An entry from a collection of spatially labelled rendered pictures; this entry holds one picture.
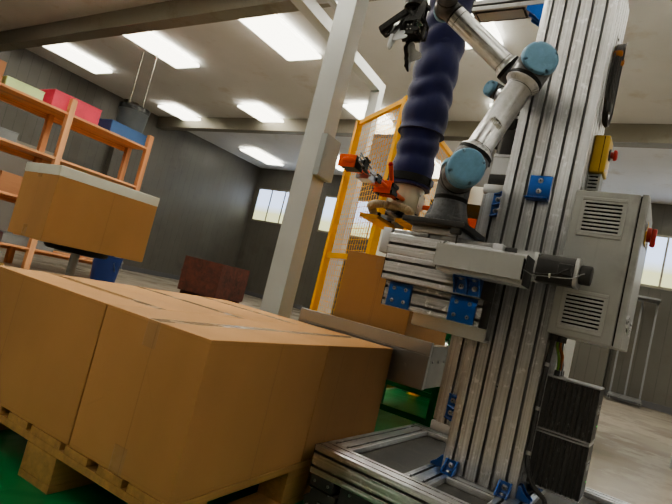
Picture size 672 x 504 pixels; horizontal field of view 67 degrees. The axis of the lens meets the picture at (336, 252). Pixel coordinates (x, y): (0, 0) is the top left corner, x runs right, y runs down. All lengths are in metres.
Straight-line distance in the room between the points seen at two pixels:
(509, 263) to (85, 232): 2.27
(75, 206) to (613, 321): 2.54
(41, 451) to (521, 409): 1.45
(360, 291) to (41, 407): 1.45
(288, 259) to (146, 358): 2.19
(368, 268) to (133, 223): 1.44
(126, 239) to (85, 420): 1.75
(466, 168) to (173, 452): 1.14
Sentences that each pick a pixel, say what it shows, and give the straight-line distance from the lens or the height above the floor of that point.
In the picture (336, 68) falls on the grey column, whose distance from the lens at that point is 3.83.
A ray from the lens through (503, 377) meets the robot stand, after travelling 1.83.
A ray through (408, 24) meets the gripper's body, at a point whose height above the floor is 1.63.
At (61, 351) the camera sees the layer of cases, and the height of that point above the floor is 0.37.
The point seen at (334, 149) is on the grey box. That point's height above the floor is 1.70.
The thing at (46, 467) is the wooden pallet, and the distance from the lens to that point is 1.74.
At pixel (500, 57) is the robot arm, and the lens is 1.98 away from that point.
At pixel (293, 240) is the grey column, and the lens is 3.52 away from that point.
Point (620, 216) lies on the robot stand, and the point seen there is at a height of 1.15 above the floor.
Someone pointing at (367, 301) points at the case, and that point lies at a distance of 2.51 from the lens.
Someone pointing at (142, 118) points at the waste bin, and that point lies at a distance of 9.45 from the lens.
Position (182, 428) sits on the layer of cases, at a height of 0.32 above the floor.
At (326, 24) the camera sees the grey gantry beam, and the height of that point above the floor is 3.13.
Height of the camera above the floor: 0.73
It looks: 4 degrees up
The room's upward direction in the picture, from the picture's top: 14 degrees clockwise
